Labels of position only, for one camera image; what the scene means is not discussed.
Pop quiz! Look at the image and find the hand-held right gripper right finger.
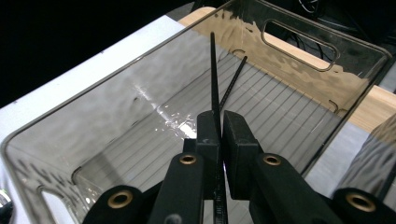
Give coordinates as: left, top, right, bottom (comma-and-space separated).
221, 110, 344, 224

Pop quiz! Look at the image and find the black chopstick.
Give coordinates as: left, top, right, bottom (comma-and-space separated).
209, 31, 229, 224
219, 55, 248, 110

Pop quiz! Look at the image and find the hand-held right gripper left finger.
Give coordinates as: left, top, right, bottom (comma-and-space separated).
148, 110, 224, 224

